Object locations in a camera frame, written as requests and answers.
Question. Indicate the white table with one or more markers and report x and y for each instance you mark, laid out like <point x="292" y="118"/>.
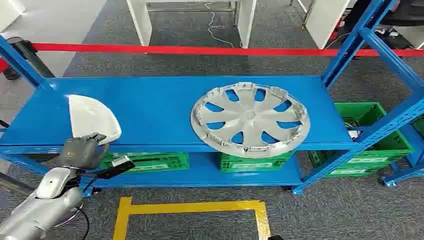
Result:
<point x="246" y="20"/>

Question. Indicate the white cabinet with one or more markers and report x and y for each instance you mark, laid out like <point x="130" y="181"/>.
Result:
<point x="326" y="20"/>

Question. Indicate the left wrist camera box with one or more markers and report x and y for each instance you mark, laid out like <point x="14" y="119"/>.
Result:
<point x="117" y="165"/>

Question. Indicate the black barrier post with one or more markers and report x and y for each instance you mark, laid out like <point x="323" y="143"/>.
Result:
<point x="31" y="56"/>

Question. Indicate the blue wheeled rack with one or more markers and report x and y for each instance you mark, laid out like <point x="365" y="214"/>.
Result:
<point x="405" y="165"/>

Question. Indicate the white plastic shell part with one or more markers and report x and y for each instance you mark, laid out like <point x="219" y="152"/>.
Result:
<point x="91" y="117"/>

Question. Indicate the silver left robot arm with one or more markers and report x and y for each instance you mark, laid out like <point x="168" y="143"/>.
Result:
<point x="43" y="205"/>

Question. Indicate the green plastic crate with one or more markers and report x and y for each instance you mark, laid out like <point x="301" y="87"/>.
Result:
<point x="255" y="163"/>
<point x="419" y="125"/>
<point x="155" y="161"/>
<point x="381" y="149"/>

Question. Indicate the red barrier tape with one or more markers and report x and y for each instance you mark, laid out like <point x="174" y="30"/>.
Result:
<point x="198" y="50"/>

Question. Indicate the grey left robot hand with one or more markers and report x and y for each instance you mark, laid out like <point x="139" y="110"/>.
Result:
<point x="80" y="152"/>

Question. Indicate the silver wheel hubcap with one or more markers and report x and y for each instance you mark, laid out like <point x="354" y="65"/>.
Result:
<point x="249" y="116"/>

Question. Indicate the blue metal shelf rack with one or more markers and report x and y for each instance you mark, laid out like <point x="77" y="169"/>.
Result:
<point x="155" y="109"/>

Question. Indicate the small white part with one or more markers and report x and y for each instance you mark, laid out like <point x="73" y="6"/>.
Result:
<point x="353" y="134"/>

